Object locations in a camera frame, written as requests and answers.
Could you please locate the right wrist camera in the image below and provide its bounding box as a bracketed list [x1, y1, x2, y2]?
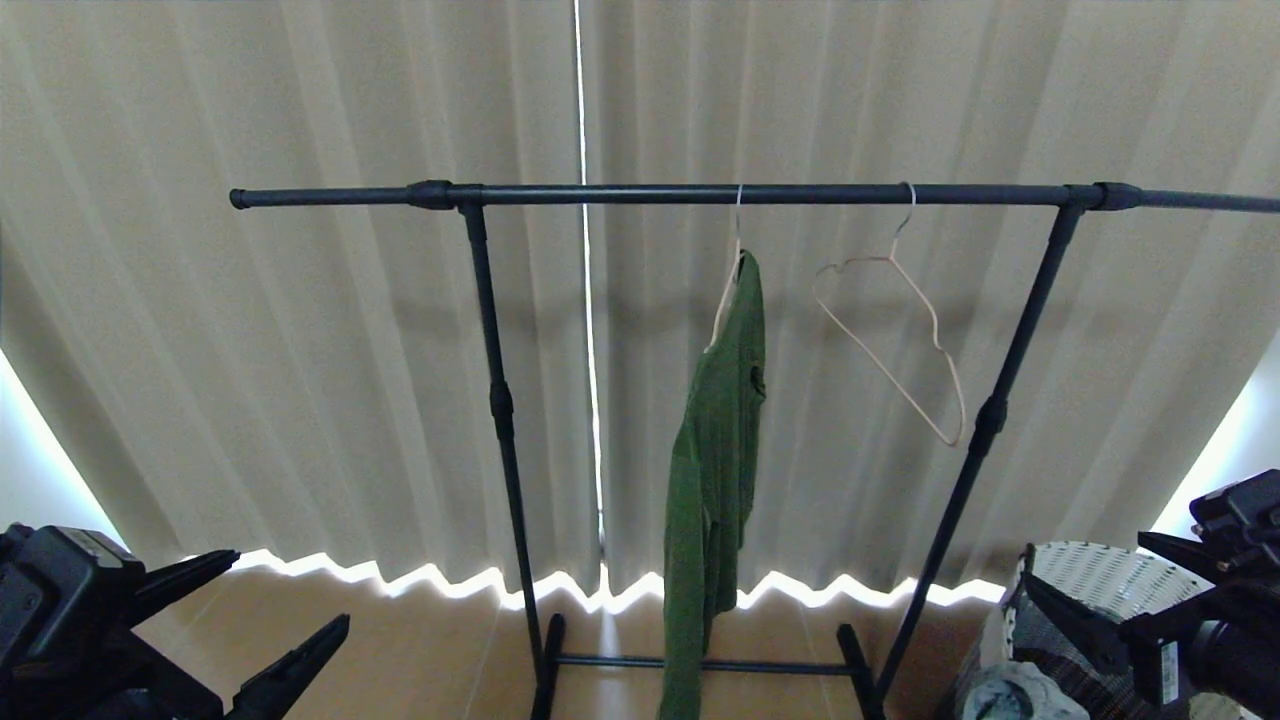
[1188, 470, 1280, 576]

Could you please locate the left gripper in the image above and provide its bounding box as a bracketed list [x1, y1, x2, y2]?
[0, 549, 351, 720]

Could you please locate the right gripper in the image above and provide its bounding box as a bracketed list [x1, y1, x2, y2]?
[1022, 532, 1280, 709]

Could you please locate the white laundry basket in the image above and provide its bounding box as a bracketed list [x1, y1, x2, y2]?
[945, 540, 1251, 720]

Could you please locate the beige curtain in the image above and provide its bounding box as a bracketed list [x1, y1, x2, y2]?
[0, 0, 1280, 613]

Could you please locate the green long-sleeved shirt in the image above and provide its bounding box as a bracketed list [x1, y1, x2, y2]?
[658, 250, 769, 720]

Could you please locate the black clothes rack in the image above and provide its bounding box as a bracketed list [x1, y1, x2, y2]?
[228, 180, 1280, 720]

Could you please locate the pink clothes hanger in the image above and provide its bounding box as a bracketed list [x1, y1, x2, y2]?
[812, 182, 967, 448]
[706, 183, 749, 353]

